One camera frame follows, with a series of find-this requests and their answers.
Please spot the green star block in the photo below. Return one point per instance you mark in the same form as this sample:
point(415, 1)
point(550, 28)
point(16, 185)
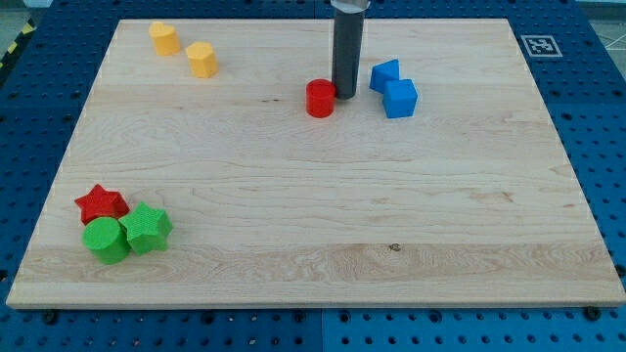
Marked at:
point(146, 228)

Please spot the red star block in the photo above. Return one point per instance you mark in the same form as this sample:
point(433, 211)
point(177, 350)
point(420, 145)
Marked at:
point(100, 202)

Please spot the red cylinder block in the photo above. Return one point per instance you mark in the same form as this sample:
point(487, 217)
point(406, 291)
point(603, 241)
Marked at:
point(320, 98)

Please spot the light wooden board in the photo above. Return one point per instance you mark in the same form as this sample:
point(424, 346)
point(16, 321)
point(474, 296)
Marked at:
point(470, 203)

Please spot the blue cube block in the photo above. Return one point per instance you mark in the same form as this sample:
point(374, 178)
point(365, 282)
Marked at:
point(399, 98)

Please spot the blue triangular block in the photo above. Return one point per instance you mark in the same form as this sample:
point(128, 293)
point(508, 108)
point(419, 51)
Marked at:
point(382, 73)

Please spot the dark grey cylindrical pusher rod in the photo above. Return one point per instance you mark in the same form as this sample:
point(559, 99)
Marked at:
point(347, 39)

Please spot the yellow hexagon block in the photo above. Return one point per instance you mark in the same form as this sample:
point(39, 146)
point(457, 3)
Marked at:
point(202, 59)

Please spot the yellow heart block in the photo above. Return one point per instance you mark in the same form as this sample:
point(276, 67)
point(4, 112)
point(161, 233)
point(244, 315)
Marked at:
point(165, 38)

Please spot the green cylinder block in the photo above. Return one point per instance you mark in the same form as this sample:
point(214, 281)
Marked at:
point(106, 240)

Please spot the white fiducial marker tag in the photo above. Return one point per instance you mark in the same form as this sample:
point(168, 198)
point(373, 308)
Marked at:
point(541, 46)

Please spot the silver rod mount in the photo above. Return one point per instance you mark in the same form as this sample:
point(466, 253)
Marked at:
point(351, 6)

